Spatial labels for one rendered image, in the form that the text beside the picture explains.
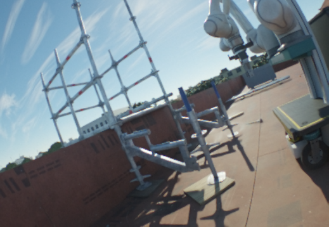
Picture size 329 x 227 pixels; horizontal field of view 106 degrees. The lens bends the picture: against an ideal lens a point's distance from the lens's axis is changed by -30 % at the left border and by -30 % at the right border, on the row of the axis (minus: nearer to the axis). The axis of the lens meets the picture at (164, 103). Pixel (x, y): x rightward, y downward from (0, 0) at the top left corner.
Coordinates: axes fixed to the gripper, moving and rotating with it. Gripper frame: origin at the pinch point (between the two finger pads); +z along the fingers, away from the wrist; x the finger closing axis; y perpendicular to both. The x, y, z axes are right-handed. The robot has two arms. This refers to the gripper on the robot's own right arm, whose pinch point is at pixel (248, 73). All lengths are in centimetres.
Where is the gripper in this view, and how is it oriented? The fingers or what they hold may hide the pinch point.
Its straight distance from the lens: 136.3
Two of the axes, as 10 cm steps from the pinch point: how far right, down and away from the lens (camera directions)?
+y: 8.3, -3.5, -4.4
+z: 3.9, 9.2, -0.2
